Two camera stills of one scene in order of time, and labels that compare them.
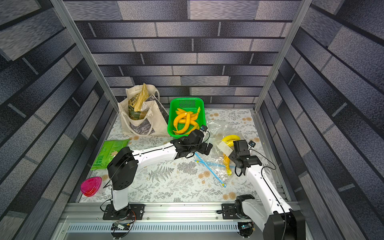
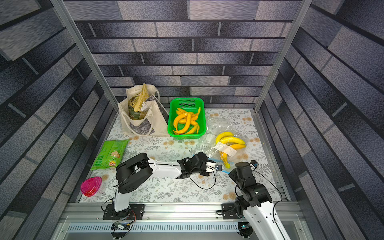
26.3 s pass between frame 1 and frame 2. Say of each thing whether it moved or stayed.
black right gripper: moved
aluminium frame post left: stayed
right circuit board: stayed
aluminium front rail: stayed
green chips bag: stayed
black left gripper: moved
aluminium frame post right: stayed
